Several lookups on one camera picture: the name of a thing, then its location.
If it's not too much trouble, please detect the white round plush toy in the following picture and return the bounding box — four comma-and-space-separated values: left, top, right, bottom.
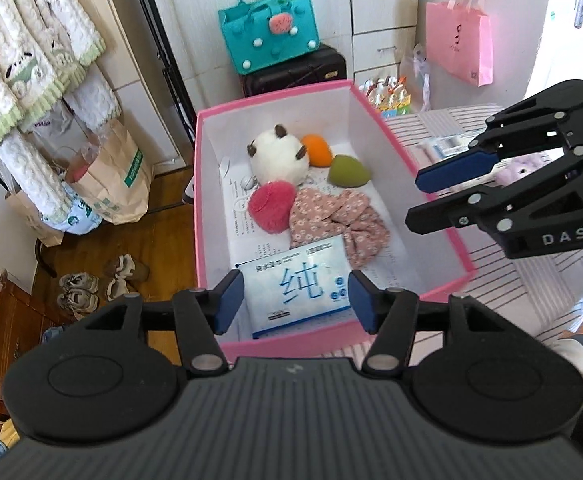
247, 125, 310, 186

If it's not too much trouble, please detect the purple plush toy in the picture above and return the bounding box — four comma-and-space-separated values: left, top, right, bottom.
494, 154, 546, 186

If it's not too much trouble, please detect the red fluffy pouch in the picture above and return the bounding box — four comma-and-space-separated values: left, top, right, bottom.
248, 181, 297, 234

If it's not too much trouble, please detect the black suitcase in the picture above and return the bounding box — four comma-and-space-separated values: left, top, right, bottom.
239, 44, 347, 98

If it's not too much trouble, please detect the white door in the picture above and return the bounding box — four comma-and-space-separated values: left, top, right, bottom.
526, 0, 583, 96

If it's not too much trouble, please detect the blue wet wipes pack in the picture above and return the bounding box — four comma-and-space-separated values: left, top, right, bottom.
237, 236, 351, 339

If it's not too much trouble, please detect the white wipes pack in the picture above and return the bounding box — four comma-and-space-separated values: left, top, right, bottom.
417, 131, 479, 165

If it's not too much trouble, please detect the colourful milk bottle pack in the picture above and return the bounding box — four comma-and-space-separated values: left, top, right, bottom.
359, 76, 412, 119

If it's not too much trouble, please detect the orange sponge egg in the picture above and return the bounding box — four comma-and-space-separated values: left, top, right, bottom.
301, 134, 334, 168

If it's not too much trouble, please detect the white fluffy robe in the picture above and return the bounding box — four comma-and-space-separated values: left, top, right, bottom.
0, 0, 121, 222

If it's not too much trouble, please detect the floral pink cloth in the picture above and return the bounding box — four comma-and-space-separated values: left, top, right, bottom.
289, 188, 390, 269

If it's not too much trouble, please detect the green sponge egg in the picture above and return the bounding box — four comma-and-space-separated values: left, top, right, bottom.
327, 154, 372, 188

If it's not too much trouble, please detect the brown paper bag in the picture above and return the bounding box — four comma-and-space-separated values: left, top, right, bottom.
64, 119, 154, 226

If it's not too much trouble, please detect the teal felt handbag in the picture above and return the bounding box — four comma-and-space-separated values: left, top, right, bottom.
218, 0, 321, 75

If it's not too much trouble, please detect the grey three-door wardrobe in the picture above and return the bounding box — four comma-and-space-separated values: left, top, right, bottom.
154, 0, 418, 110

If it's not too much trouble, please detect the beige slippers pair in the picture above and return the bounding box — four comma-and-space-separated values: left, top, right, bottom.
104, 254, 150, 301

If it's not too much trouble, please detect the pink storage box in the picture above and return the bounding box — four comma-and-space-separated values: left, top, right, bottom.
194, 81, 475, 360

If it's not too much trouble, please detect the pink paper bag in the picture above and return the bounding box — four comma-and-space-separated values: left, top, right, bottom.
425, 0, 494, 87

